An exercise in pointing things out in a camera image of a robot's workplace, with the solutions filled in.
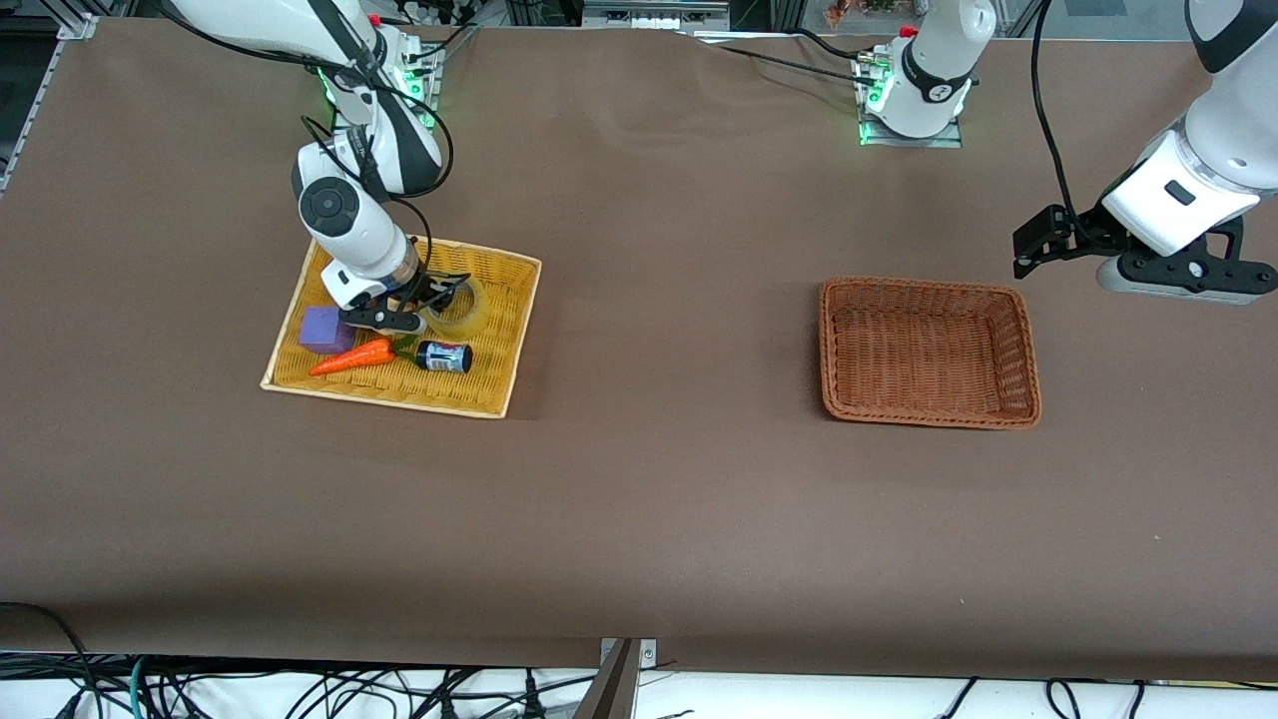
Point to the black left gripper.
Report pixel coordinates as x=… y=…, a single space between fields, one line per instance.
x=1086 y=234

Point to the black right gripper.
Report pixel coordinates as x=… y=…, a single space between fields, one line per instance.
x=427 y=289

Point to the yellow clear tape roll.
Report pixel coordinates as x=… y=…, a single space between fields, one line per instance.
x=475 y=318

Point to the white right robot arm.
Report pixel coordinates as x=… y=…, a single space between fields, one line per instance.
x=344 y=215

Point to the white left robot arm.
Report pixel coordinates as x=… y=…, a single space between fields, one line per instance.
x=1233 y=110

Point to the small black bottle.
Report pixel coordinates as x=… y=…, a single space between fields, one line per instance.
x=444 y=357

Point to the yellow wicker basket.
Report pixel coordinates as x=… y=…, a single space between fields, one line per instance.
x=469 y=389

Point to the orange toy carrot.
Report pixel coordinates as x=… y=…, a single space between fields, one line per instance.
x=349 y=358

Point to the purple foam cube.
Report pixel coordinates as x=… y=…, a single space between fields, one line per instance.
x=321 y=335

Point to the brown wicker basket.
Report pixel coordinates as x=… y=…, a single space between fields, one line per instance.
x=929 y=350

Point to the orange background object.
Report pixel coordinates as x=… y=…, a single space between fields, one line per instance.
x=864 y=8

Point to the grey metal pole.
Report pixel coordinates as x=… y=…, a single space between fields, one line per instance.
x=609 y=694

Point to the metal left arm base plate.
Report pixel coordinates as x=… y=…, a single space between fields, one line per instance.
x=949 y=140

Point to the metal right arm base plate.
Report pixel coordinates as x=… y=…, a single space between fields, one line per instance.
x=431 y=95

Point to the aluminium frame profile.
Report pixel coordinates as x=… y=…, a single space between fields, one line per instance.
x=654 y=12

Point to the metal table edge bracket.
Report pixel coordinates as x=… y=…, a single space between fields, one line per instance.
x=647 y=652

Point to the aluminium table side rail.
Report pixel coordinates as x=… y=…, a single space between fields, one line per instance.
x=40 y=95

